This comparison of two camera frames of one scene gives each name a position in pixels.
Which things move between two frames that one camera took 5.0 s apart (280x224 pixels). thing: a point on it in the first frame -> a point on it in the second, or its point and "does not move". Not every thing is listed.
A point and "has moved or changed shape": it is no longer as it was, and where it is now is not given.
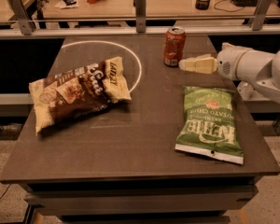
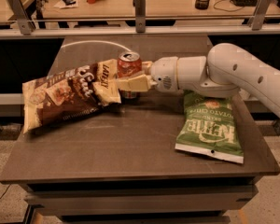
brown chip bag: [77, 91] has moved or changed shape
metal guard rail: [22, 25] does not move
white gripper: [230, 63] -> [163, 73]
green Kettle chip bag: [210, 127] does not move
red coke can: [174, 46] -> [129, 63]
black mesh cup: [203, 2] does not move
